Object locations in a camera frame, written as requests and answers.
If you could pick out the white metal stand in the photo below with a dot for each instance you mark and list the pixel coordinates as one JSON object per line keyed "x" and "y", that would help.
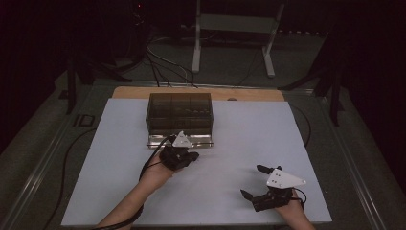
{"x": 197, "y": 48}

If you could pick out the metal floor rail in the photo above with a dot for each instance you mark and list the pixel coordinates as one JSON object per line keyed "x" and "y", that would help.
{"x": 35, "y": 182}
{"x": 351, "y": 163}

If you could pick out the person's right hand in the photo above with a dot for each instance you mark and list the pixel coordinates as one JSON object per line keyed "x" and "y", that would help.
{"x": 292, "y": 210}

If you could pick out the dark translucent drawer box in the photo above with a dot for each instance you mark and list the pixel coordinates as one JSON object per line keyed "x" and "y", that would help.
{"x": 178, "y": 105}

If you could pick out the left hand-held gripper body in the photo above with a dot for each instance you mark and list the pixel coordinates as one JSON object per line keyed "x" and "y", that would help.
{"x": 182, "y": 142}

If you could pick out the wooden table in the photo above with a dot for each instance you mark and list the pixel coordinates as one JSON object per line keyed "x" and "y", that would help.
{"x": 134, "y": 92}

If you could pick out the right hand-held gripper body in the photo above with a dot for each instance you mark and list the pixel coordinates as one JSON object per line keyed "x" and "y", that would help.
{"x": 282, "y": 180}

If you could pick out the person's left hand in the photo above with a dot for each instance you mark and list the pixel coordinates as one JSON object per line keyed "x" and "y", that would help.
{"x": 153, "y": 174}

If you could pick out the white power strip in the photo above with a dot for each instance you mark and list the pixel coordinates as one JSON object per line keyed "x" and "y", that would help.
{"x": 303, "y": 32}

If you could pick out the black tripod stand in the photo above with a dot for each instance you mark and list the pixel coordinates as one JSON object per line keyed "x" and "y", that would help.
{"x": 334, "y": 96}
{"x": 71, "y": 89}

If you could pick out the white board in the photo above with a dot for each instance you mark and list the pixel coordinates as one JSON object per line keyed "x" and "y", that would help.
{"x": 239, "y": 143}

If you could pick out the translucent box drawer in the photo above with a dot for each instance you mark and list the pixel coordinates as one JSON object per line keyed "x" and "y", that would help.
{"x": 204, "y": 140}

